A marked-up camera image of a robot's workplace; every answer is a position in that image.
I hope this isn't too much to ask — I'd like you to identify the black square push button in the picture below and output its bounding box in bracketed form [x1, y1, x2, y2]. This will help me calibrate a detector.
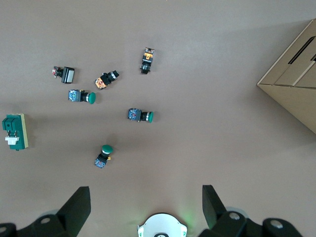
[52, 65, 76, 84]

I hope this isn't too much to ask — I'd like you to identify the brown table cover sheet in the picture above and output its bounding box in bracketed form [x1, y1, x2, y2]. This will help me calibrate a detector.
[0, 0, 316, 237]

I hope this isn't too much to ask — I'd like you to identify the orange black push button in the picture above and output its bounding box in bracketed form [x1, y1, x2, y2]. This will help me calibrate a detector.
[93, 70, 120, 90]

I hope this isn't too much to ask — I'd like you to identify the green load switch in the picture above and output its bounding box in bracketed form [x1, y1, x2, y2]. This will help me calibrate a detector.
[1, 113, 30, 151]

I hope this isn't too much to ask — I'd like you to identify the black selector switch orange block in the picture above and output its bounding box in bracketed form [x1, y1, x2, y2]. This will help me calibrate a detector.
[140, 46, 156, 74]

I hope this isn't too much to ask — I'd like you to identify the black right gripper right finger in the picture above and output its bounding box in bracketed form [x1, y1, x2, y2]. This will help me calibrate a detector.
[198, 184, 304, 237]

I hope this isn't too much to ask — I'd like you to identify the brown cardboard box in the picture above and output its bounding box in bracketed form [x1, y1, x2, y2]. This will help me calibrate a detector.
[256, 19, 316, 135]

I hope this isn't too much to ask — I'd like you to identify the green mushroom push button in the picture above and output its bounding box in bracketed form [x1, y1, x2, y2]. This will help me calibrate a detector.
[127, 108, 154, 123]
[94, 144, 114, 169]
[68, 89, 96, 105]

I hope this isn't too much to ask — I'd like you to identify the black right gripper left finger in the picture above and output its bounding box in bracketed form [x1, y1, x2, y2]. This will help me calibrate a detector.
[0, 186, 91, 237]

